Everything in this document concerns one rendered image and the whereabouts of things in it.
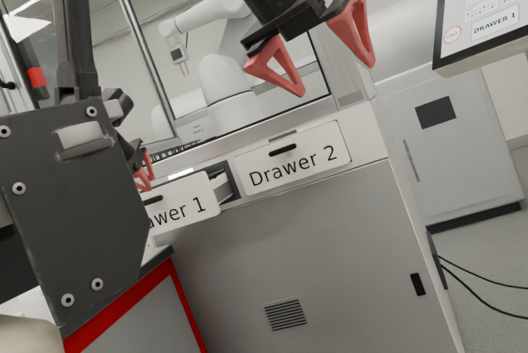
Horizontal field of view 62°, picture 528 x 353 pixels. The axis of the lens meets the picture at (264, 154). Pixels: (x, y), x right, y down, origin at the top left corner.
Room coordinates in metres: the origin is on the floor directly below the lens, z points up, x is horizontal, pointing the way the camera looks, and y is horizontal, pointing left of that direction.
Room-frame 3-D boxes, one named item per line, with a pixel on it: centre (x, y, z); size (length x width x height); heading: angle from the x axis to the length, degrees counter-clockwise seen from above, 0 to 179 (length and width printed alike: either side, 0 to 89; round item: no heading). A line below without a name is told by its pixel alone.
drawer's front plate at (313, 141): (1.13, -0.06, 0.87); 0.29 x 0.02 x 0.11; 72
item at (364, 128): (1.67, 0.05, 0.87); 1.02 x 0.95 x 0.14; 72
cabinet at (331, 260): (1.67, 0.05, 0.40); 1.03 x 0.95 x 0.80; 72
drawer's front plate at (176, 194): (1.08, 0.28, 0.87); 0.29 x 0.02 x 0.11; 72
